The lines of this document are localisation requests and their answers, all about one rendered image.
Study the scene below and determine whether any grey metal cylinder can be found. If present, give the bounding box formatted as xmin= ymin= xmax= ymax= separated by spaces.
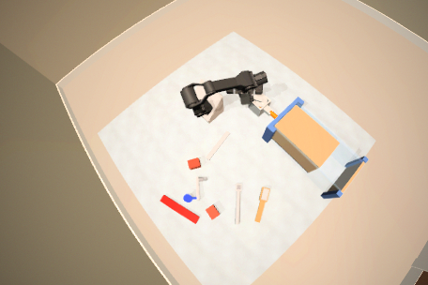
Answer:
xmin=235 ymin=183 xmax=241 ymax=224

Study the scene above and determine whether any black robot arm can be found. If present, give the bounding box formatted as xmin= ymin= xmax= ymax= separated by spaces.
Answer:
xmin=180 ymin=70 xmax=268 ymax=117

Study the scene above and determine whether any red flat bar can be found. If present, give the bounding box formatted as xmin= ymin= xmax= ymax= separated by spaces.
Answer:
xmin=160 ymin=195 xmax=200 ymax=224

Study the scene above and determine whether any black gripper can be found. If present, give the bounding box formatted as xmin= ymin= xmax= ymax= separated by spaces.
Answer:
xmin=226 ymin=84 xmax=263 ymax=95

